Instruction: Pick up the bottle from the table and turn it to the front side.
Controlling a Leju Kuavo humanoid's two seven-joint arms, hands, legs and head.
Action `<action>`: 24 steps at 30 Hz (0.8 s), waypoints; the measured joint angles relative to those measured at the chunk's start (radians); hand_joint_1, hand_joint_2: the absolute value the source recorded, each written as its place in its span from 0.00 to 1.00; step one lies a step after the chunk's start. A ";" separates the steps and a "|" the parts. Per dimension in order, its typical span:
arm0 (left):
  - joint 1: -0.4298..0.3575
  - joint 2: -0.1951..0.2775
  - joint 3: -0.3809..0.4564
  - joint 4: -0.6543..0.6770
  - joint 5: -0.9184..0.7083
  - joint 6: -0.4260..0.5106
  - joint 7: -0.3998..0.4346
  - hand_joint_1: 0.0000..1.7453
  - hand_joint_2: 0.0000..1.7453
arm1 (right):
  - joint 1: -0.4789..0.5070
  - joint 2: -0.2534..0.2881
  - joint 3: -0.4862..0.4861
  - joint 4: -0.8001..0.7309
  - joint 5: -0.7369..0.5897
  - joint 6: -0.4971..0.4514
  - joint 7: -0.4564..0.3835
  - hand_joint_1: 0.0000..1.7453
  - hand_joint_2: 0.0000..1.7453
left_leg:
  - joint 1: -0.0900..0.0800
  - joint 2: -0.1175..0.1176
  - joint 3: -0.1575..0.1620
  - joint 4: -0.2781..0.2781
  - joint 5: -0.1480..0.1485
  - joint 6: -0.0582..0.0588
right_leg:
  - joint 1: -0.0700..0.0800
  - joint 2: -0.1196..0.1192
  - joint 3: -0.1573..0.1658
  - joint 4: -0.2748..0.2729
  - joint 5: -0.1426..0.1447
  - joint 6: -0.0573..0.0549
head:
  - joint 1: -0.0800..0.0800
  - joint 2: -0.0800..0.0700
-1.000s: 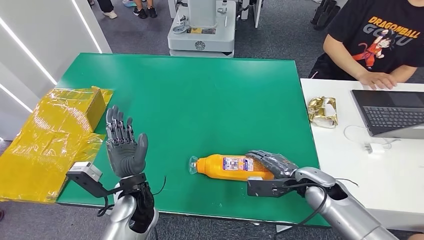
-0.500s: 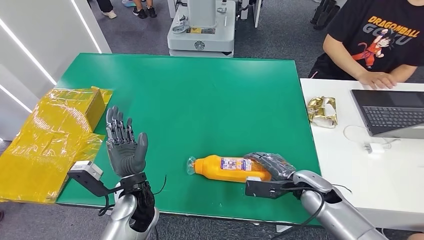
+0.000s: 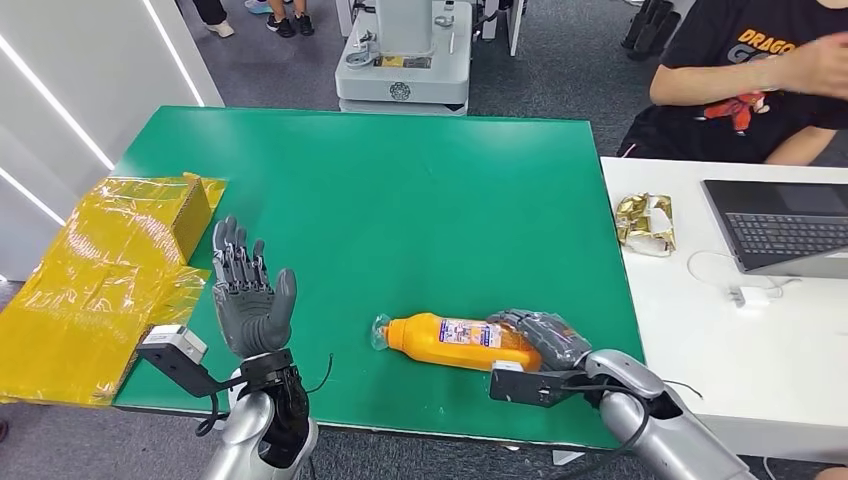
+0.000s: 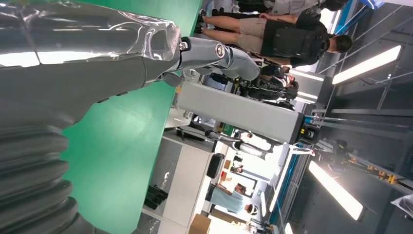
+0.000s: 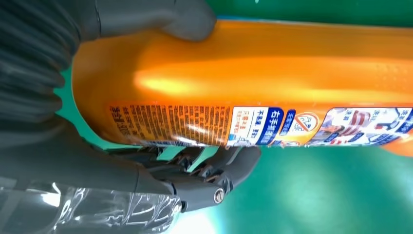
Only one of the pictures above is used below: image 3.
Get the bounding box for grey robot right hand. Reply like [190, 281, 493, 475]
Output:
[486, 308, 593, 372]

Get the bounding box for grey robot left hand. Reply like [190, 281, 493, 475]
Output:
[211, 215, 298, 361]

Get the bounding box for orange juice bottle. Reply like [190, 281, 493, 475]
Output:
[370, 312, 545, 374]

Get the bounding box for crumpled gold wrapper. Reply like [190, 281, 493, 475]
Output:
[614, 192, 678, 258]

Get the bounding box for white desk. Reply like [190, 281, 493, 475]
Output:
[599, 156, 848, 465]

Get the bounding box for yellow film-wrapped cardboard box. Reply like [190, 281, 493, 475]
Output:
[0, 172, 228, 407]

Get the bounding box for green table mat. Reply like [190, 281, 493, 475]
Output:
[112, 105, 647, 452]

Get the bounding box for white charger adapter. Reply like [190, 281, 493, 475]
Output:
[728, 284, 770, 311]

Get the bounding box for dark grey laptop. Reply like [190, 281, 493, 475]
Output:
[700, 178, 848, 280]

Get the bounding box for standing person with black shoes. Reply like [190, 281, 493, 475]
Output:
[266, 0, 316, 39]

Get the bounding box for standing person with white shoe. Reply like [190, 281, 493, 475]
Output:
[192, 0, 235, 39]

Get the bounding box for black stand legs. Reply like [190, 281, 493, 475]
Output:
[620, 0, 682, 62]

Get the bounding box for person's right hand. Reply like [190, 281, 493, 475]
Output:
[778, 33, 848, 101]

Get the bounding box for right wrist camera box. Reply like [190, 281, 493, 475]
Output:
[488, 360, 591, 409]

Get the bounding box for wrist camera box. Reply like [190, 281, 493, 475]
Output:
[488, 360, 591, 409]
[135, 324, 250, 400]

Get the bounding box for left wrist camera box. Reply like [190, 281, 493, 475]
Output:
[135, 324, 250, 400]

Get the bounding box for white charger cable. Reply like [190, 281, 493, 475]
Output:
[686, 249, 803, 301]

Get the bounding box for white metal frame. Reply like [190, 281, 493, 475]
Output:
[473, 0, 528, 58]

